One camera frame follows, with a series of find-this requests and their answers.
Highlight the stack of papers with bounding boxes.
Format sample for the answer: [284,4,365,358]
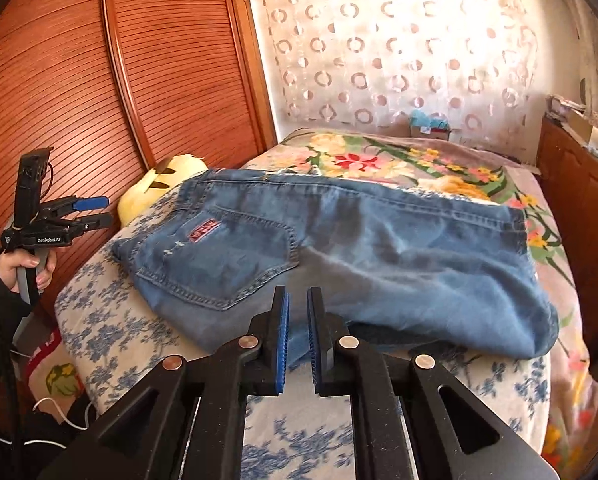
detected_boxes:
[546,94,587,122]

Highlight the blue denim pants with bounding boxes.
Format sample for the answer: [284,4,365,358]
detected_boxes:
[112,169,560,360]

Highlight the circle-patterned sheer wall curtain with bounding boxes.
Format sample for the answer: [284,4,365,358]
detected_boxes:
[249,0,540,137]

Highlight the white cable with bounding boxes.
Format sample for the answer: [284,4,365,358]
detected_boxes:
[0,397,96,448]

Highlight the patterned window drape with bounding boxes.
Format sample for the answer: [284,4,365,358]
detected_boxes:
[574,20,598,116]

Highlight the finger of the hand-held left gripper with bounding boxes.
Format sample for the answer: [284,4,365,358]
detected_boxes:
[54,195,110,214]
[62,211,115,235]

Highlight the person's left hand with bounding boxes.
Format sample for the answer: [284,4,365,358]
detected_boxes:
[0,250,58,293]

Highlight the wooden low cabinet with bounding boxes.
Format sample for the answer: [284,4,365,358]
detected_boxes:
[536,115,598,361]

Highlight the wooden slatted wardrobe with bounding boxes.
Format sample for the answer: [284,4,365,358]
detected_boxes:
[0,0,280,321]

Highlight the yellow plush toy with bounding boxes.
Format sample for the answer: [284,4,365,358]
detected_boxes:
[118,154,210,224]

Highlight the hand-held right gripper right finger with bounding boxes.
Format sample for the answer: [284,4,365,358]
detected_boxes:
[306,286,562,480]

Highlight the red yellow printed cloth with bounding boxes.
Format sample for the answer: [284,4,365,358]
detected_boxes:
[26,330,87,402]

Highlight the blue floral white quilt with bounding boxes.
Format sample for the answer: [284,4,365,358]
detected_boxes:
[54,185,552,480]

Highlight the cardboard box with blue cloth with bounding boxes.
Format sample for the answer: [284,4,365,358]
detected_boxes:
[409,109,452,142]

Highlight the colourful flower blanket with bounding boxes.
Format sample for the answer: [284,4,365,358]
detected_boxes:
[241,127,598,480]

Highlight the open cardboard box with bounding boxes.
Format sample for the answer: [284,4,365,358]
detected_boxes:
[566,107,598,144]

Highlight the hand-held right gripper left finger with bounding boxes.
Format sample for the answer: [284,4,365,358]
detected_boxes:
[39,286,292,480]

